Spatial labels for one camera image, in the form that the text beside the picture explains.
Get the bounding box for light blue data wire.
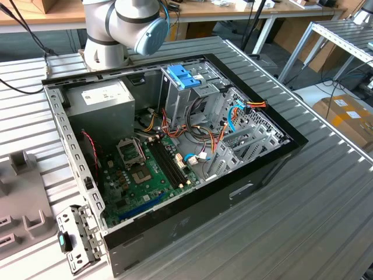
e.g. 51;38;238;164
227;99;249;134

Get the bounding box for orange red power wire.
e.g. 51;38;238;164
211;100;268;155

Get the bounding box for grey metal disk bay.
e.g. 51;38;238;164
203;125;292;182

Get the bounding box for black RAM slot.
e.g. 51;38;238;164
153;139;188;185
146;141;180;190

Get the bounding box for grey drive cage blue latch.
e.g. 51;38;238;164
159;64;231;132

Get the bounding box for CPU socket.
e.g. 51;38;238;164
129;165;153;186

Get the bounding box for metal socket cover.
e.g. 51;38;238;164
115;138;146;169

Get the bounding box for blue expansion slot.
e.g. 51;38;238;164
118;191;167;222

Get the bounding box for open black PC case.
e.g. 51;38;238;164
41;53;309;278

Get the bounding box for grey power supply unit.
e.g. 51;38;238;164
64;78;136;146

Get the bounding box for green motherboard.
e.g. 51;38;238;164
100;133;202;230

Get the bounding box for small brown cardboard box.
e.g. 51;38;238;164
186;22;218;41

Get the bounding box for long wooden desk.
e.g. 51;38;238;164
0;0;349;56

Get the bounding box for black tripod stand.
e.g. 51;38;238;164
241;0;268;61

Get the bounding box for large brown cardboard box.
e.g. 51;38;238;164
273;16;349;74

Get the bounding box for cardboard box white labels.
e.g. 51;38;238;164
312;93;373;153

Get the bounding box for grey parts rack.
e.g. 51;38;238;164
0;149;59;261

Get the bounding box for metal slat side table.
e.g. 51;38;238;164
278;19;373;85

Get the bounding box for wooden box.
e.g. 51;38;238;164
29;0;56;15

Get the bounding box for thin blue wire white plug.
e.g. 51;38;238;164
182;152;211;167

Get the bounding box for black wire bundle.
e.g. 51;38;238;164
186;96;211;138

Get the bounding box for orange red wire bundle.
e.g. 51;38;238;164
160;107;193;140

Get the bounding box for yellow wire white plug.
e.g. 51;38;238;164
138;107;160;132

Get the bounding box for thin wire locking lever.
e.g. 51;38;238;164
138;141;147;166

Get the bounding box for black case fan red wire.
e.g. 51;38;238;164
79;129;103;190

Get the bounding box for metal card retention bracket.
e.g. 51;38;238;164
55;204;108;277

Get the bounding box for black arm cable harness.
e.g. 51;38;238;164
0;0;59;95

